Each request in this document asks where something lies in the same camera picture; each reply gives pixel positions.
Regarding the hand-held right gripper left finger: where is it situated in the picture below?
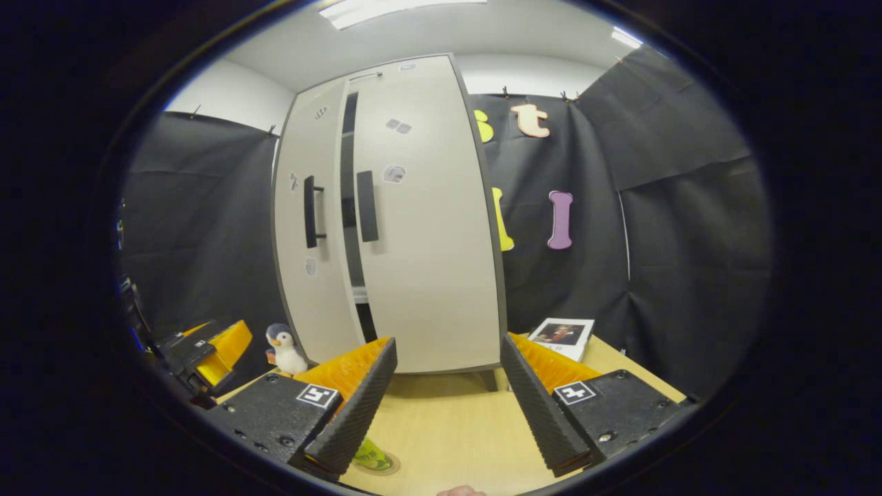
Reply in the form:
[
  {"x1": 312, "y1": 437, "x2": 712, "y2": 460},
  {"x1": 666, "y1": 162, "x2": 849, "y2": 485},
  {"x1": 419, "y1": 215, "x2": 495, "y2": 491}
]
[{"x1": 207, "y1": 336, "x2": 399, "y2": 482}]

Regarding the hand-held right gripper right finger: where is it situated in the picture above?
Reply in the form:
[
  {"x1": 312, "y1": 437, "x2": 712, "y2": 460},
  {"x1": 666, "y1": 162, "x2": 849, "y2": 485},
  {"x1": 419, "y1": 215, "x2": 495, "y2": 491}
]
[{"x1": 500, "y1": 333, "x2": 697, "y2": 477}]

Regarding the green label plastic bottle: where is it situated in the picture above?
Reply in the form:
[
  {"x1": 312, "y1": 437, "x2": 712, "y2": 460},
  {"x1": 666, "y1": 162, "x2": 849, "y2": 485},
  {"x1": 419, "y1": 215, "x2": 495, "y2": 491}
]
[{"x1": 351, "y1": 437, "x2": 393, "y2": 473}]

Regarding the white cabinet door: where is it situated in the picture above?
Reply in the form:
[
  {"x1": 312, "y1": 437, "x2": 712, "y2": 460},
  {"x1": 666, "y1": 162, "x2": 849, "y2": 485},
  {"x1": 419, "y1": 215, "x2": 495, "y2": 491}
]
[
  {"x1": 342, "y1": 54, "x2": 507, "y2": 374},
  {"x1": 272, "y1": 77, "x2": 366, "y2": 366}
]

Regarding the white grey cabinet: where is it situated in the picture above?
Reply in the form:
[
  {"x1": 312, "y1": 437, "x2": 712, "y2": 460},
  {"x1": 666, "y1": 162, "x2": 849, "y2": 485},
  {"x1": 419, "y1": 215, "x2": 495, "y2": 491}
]
[{"x1": 272, "y1": 54, "x2": 511, "y2": 392}]

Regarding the penguin plush toy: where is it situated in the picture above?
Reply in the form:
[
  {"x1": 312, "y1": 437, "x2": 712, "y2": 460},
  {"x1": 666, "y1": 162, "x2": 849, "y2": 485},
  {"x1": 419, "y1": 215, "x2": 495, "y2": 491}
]
[{"x1": 265, "y1": 324, "x2": 309, "y2": 376}]

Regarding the white book portrait cover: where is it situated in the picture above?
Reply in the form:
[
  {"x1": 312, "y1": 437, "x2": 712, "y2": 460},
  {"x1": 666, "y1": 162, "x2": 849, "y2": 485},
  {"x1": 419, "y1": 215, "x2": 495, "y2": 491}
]
[{"x1": 527, "y1": 318, "x2": 595, "y2": 362}]

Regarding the black door handle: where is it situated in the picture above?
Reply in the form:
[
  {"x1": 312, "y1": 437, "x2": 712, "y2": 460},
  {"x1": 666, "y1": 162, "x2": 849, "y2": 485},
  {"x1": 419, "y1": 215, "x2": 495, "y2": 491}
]
[
  {"x1": 356, "y1": 170, "x2": 380, "y2": 243},
  {"x1": 304, "y1": 176, "x2": 326, "y2": 249}
]

